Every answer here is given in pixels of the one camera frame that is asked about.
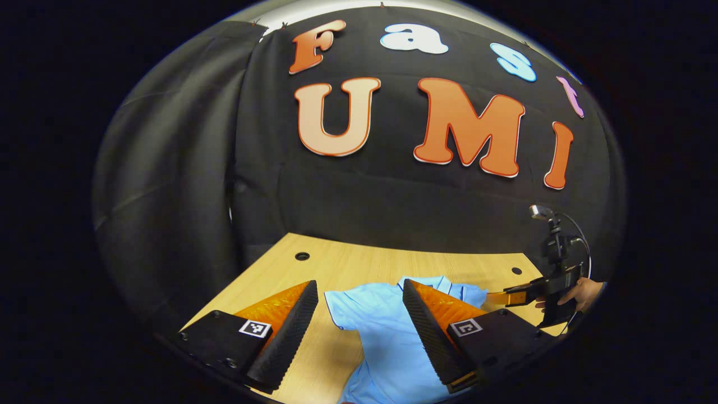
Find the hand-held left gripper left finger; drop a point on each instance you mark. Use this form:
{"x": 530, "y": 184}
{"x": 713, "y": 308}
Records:
{"x": 291, "y": 331}

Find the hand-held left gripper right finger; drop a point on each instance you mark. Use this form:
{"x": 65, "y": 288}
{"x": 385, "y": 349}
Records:
{"x": 429, "y": 331}

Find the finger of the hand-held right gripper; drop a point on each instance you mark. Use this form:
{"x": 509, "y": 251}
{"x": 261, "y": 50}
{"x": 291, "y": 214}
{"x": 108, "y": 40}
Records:
{"x": 516, "y": 295}

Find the light blue T-shirt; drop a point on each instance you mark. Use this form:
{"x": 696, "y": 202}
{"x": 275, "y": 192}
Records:
{"x": 387, "y": 336}

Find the black backdrop cloth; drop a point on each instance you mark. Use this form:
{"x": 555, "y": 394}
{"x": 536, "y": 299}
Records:
{"x": 359, "y": 196}

